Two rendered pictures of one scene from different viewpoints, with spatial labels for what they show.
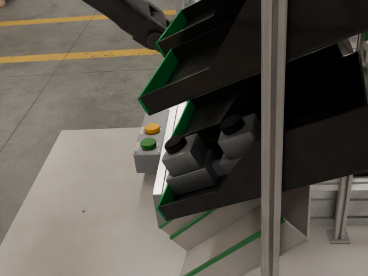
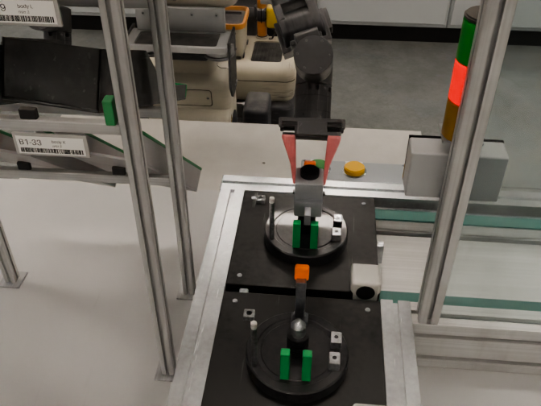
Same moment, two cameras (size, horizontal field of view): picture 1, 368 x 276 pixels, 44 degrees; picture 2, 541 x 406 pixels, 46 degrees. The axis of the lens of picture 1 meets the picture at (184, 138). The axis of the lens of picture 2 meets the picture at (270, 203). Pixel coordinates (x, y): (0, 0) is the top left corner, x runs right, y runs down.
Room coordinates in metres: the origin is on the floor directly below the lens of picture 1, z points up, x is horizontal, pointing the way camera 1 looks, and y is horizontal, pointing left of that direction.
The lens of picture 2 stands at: (0.79, -0.93, 1.69)
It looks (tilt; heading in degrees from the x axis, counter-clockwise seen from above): 38 degrees down; 87
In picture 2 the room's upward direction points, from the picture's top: straight up
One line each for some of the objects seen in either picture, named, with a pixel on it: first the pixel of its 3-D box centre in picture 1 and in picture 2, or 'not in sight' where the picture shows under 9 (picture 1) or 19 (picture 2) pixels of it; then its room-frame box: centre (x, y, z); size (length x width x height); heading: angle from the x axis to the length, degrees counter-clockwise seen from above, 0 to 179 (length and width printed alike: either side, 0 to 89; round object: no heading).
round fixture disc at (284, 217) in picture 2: not in sight; (306, 233); (0.89, -0.12, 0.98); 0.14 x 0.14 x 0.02
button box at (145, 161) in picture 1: (154, 139); (353, 183); (1.01, 0.08, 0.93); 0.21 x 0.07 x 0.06; 172
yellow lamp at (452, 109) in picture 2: not in sight; (465, 117); (1.07, -0.26, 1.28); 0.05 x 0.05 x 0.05
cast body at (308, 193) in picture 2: not in sight; (308, 191); (0.89, -0.13, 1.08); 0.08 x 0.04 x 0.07; 82
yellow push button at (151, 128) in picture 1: (152, 129); (354, 170); (1.01, 0.08, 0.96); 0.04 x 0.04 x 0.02
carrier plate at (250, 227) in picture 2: not in sight; (305, 241); (0.89, -0.12, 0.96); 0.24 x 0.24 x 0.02; 82
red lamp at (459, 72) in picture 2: not in sight; (473, 80); (1.07, -0.26, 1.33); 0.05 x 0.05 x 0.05
